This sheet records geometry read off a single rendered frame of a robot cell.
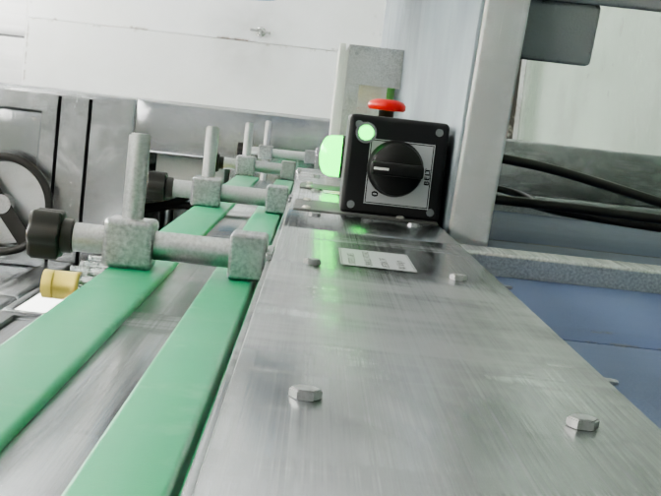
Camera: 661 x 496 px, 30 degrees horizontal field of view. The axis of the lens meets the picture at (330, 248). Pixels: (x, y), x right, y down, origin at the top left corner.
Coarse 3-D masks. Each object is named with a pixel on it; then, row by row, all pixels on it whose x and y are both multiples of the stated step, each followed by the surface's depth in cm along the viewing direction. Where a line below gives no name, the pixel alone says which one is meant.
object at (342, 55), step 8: (344, 48) 175; (344, 56) 175; (336, 64) 191; (344, 64) 175; (336, 72) 175; (344, 72) 176; (336, 80) 175; (344, 80) 176; (336, 88) 175; (344, 88) 176; (336, 96) 175; (336, 104) 175; (336, 112) 175; (336, 120) 175; (336, 128) 175
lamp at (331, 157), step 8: (336, 136) 129; (344, 136) 129; (328, 144) 128; (336, 144) 128; (344, 144) 128; (320, 152) 130; (328, 152) 128; (336, 152) 128; (320, 160) 129; (328, 160) 128; (336, 160) 128; (328, 168) 129; (336, 168) 129; (336, 176) 130
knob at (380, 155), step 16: (384, 144) 97; (400, 144) 96; (368, 160) 98; (384, 160) 96; (400, 160) 96; (416, 160) 96; (368, 176) 98; (384, 176) 96; (400, 176) 95; (416, 176) 95; (384, 192) 97; (400, 192) 96
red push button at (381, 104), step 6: (372, 102) 128; (378, 102) 128; (384, 102) 128; (390, 102) 128; (396, 102) 128; (372, 108) 129; (378, 108) 128; (384, 108) 128; (390, 108) 128; (396, 108) 128; (402, 108) 128; (384, 114) 129; (390, 114) 129
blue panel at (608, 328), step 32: (512, 224) 135; (544, 224) 141; (576, 224) 147; (608, 224) 154; (576, 256) 106; (608, 256) 109; (640, 256) 113; (512, 288) 78; (544, 288) 80; (576, 288) 82; (608, 288) 84; (544, 320) 66; (576, 320) 67; (608, 320) 69; (640, 320) 70; (608, 352) 58; (640, 352) 59; (640, 384) 51
